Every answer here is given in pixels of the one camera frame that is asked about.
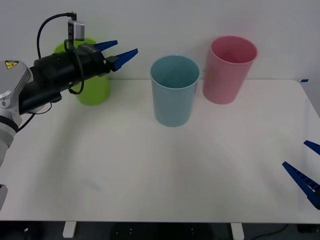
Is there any green plastic bin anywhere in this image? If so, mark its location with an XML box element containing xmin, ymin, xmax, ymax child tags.
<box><xmin>54</xmin><ymin>37</ymin><xmax>111</xmax><ymax>106</ymax></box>

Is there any pink plastic bin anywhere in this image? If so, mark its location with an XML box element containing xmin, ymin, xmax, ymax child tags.
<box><xmin>202</xmin><ymin>35</ymin><xmax>258</xmax><ymax>105</ymax></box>

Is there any white table leg foot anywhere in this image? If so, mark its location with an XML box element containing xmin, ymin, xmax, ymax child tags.
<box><xmin>230</xmin><ymin>222</ymin><xmax>245</xmax><ymax>239</ymax></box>
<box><xmin>62</xmin><ymin>221</ymin><xmax>77</xmax><ymax>239</ymax></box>

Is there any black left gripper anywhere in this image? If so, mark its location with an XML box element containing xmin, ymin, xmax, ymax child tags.
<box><xmin>76</xmin><ymin>39</ymin><xmax>139</xmax><ymax>80</ymax></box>

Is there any black floor cable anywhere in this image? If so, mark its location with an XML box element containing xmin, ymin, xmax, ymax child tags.
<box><xmin>243</xmin><ymin>223</ymin><xmax>289</xmax><ymax>239</ymax></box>

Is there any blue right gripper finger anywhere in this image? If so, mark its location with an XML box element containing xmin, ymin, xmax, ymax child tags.
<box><xmin>303</xmin><ymin>140</ymin><xmax>320</xmax><ymax>156</ymax></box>
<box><xmin>281</xmin><ymin>161</ymin><xmax>320</xmax><ymax>210</ymax></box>

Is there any pale blue plastic bin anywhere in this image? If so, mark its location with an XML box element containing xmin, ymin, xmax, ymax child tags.
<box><xmin>149</xmin><ymin>55</ymin><xmax>200</xmax><ymax>128</ymax></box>

